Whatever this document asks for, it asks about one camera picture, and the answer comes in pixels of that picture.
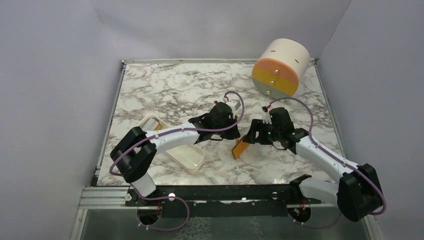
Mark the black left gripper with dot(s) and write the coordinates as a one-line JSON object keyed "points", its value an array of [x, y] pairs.
{"points": [[234, 134]]}

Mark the cylindrical pastel drawer box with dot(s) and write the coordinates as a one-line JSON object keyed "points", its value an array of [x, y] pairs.
{"points": [[278, 71]]}

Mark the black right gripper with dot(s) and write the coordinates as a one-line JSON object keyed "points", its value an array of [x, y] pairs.
{"points": [[257, 125]]}

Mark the black metal base rail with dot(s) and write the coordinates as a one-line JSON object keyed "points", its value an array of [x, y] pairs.
{"points": [[215, 201]]}

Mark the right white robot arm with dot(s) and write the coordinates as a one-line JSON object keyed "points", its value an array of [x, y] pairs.
{"points": [[356, 189]]}

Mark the yellow leather card holder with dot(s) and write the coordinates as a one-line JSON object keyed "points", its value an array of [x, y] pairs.
{"points": [[239, 147]]}

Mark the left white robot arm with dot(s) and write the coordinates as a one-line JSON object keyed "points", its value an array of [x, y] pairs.
{"points": [[134, 154]]}

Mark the white oval plastic tray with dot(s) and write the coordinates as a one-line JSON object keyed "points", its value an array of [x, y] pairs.
{"points": [[190, 157]]}

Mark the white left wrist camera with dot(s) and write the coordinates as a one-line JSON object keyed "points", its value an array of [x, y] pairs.
{"points": [[234, 105]]}

